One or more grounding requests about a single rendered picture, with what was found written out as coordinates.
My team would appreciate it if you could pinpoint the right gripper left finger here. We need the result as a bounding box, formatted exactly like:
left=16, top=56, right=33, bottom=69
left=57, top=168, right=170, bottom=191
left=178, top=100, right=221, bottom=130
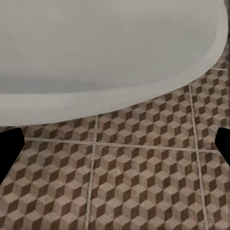
left=0, top=127, right=25, bottom=185

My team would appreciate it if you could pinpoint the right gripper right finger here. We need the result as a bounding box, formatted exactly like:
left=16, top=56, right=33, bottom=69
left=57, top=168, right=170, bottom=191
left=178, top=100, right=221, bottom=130
left=215, top=127, right=230, bottom=166

